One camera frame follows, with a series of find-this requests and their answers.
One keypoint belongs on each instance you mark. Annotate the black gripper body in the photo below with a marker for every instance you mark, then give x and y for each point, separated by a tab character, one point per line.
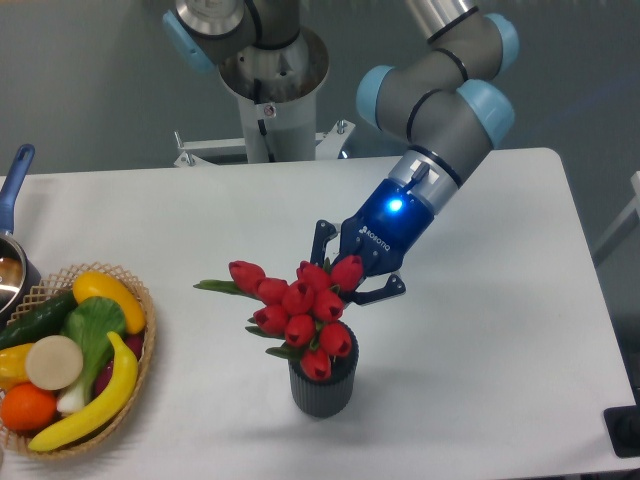
384	228

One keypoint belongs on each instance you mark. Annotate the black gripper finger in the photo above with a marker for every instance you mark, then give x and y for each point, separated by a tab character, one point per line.
393	287
324	232

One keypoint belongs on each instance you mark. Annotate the red tulip bouquet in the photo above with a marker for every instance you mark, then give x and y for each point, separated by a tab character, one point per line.
304	315

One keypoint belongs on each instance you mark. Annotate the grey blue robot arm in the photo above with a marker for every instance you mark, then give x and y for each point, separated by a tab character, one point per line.
445	107

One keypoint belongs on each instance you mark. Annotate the dark grey ribbed vase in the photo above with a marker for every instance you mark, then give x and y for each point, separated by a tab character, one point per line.
322	383

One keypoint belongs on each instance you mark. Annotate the dark red vegetable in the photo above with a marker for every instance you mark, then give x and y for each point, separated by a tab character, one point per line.
135	343

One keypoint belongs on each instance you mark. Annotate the green bok choy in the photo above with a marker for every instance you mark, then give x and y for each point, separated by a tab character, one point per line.
88	325

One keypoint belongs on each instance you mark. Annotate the black device at edge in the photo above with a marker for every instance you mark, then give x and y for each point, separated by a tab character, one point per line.
623	428

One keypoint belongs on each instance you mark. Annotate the woven wicker basket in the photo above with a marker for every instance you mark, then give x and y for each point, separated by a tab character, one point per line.
52	286

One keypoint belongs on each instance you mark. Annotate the yellow banana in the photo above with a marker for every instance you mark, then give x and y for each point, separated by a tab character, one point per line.
100	410

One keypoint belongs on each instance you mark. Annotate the green cucumber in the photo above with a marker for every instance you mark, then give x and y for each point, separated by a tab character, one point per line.
43	320

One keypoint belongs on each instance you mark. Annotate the beige round disc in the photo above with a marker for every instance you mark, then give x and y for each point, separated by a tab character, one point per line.
54	362

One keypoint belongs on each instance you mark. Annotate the yellow bell pepper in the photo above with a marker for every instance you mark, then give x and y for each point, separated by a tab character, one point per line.
13	366

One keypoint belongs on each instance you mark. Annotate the orange fruit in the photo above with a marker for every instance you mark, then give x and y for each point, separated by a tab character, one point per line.
27	408

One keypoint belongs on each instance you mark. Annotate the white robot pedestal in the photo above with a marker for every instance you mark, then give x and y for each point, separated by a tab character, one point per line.
276	93

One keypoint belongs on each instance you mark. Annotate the white frame at right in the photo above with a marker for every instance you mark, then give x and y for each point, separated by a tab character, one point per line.
620	228

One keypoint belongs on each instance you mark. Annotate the blue handled saucepan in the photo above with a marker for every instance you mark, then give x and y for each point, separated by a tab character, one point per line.
18	274

